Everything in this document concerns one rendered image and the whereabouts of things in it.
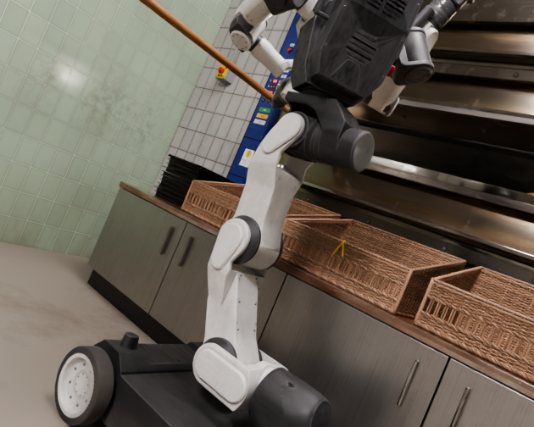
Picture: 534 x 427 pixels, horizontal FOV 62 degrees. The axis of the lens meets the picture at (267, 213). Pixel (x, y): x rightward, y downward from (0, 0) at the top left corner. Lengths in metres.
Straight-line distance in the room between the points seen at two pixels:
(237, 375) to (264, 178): 0.54
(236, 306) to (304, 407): 0.33
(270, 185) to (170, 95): 1.97
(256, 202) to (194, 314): 0.74
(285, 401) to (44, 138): 2.11
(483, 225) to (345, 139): 0.93
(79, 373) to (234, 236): 0.56
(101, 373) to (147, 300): 0.88
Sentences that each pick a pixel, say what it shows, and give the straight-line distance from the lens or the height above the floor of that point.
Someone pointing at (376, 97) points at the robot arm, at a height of 1.24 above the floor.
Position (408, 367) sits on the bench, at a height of 0.47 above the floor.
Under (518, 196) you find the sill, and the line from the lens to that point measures 1.98.
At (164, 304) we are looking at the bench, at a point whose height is 0.18.
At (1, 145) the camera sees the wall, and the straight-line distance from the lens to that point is 2.75.
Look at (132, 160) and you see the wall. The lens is 3.07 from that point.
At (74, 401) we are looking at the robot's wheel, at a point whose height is 0.05.
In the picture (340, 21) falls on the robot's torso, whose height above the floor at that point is 1.24.
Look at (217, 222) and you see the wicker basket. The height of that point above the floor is 0.60.
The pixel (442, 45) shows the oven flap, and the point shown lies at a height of 1.76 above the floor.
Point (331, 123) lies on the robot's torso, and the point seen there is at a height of 1.01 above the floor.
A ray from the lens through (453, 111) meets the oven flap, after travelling 2.00.
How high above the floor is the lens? 0.71
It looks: level
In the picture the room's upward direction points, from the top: 23 degrees clockwise
